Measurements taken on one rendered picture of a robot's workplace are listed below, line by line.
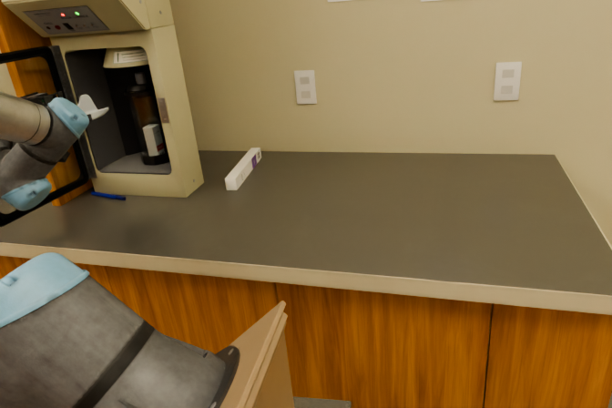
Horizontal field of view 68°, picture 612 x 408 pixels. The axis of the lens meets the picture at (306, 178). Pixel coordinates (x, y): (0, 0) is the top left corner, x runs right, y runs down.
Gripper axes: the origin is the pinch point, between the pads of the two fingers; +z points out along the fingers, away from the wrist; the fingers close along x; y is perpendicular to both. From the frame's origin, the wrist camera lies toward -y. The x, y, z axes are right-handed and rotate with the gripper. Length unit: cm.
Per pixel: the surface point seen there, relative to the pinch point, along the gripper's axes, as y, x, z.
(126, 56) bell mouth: 10.2, -3.0, 16.8
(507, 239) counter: -30, -99, 1
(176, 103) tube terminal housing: -3.1, -14.2, 18.3
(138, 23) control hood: 18.9, -14.0, 10.1
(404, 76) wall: -6, -73, 57
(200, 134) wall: -25, 3, 57
